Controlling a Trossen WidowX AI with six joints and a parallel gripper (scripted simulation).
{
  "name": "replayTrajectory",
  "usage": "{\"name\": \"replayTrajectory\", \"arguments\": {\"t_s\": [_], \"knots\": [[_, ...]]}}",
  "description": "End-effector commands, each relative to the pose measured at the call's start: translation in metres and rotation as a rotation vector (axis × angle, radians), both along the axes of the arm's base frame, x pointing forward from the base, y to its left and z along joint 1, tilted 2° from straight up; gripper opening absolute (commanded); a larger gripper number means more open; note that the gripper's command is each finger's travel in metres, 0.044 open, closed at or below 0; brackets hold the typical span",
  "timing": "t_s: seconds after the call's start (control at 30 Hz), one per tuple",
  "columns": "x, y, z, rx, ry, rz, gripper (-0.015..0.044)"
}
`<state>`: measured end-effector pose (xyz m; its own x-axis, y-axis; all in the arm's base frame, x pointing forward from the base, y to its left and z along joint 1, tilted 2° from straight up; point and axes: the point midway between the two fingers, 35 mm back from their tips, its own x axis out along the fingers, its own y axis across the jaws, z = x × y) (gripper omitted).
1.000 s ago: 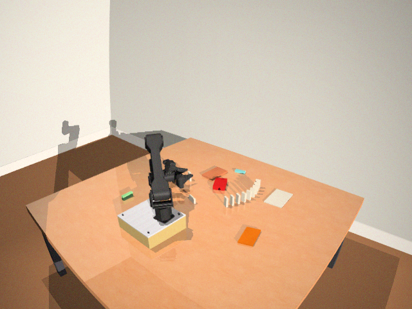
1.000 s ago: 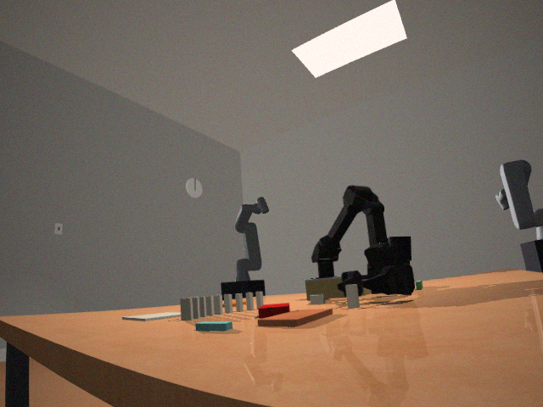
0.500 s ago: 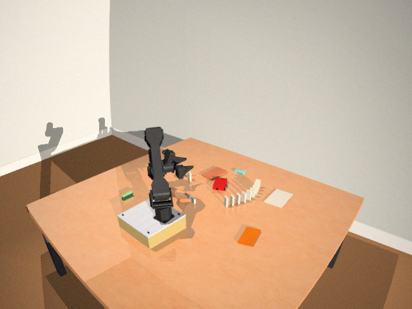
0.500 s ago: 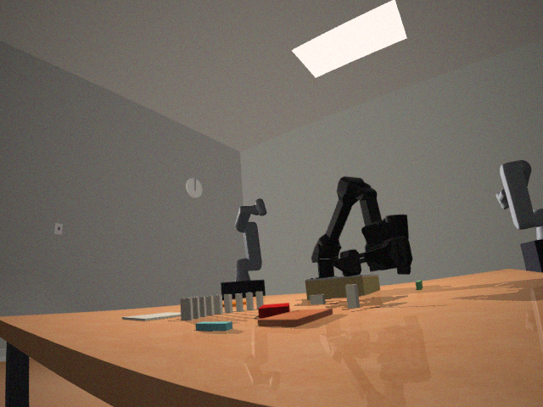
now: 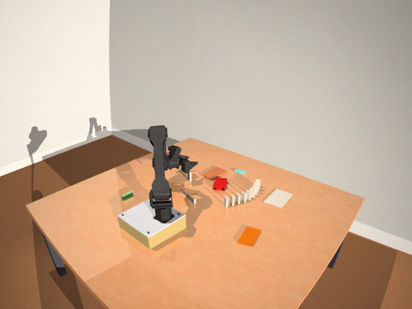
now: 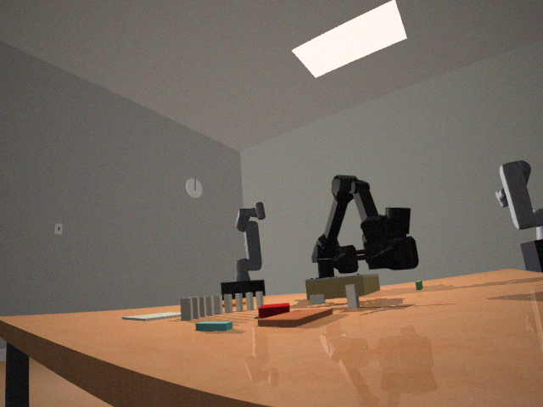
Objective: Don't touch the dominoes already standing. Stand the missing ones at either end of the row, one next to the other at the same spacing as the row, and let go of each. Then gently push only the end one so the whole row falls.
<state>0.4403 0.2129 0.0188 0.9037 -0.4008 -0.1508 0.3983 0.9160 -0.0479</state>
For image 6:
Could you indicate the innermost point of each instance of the light blue domino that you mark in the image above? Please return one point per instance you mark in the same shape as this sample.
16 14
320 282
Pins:
214 326

